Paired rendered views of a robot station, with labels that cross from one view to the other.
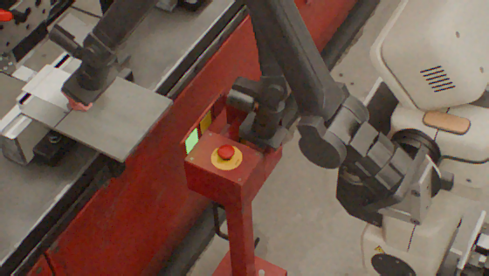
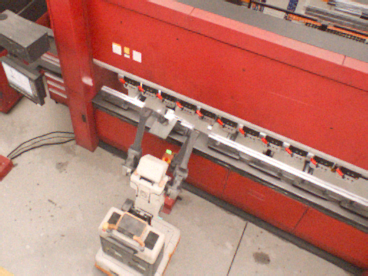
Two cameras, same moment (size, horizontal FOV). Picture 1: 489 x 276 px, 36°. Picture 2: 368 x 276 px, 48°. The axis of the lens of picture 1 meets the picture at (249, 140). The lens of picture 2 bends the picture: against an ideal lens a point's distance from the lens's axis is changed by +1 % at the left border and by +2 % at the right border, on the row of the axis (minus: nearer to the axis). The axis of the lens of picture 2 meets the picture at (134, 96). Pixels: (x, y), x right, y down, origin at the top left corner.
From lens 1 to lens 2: 2.92 m
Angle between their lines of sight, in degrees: 53
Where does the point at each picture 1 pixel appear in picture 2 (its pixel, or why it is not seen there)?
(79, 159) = not seen: hidden behind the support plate
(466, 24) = (146, 164)
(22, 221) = not seen: hidden behind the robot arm
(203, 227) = (187, 185)
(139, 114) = (160, 133)
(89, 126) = (157, 124)
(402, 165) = (127, 164)
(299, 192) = (205, 215)
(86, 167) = not seen: hidden behind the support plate
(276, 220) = (193, 208)
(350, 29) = (284, 235)
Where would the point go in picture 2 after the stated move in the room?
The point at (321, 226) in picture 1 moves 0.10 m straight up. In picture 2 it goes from (192, 221) to (193, 217)
